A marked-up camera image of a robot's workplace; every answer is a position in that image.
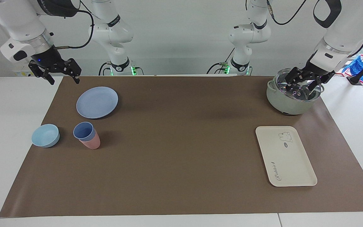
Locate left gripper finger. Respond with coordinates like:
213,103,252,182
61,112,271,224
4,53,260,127
284,67,307,93
307,71,336,96

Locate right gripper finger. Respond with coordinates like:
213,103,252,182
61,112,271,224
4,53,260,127
28,62,55,85
63,58,82,84

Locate blue plastic cup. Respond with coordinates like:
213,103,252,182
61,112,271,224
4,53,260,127
73,122,96,142

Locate pink plastic cup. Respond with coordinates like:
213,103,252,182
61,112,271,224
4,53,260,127
78,129,101,149

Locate cream rabbit print tray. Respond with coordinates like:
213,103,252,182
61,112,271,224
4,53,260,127
256,126,318,187

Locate pale green cooking pot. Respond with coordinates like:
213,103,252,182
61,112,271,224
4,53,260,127
266,68,324,115

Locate blue round plate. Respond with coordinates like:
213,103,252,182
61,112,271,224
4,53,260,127
76,86,119,119

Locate blue cloth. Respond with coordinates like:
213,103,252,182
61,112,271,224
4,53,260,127
336,54,363,93

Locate light blue bowl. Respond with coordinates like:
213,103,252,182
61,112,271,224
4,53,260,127
32,124,60,148

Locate brown table mat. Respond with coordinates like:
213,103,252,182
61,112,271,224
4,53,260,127
0,76,363,218

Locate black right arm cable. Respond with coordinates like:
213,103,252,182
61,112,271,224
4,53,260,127
55,0,94,50

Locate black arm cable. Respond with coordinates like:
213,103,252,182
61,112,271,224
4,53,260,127
55,0,94,50
266,0,363,58

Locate black right base cable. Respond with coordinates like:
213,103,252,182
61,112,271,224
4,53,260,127
99,61,112,76

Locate black base cable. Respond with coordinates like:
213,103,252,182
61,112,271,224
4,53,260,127
99,61,112,76
207,62,230,75

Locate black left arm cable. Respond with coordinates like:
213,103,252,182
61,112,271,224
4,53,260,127
266,0,363,58

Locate black left base cable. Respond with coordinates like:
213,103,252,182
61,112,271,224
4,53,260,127
207,62,230,75

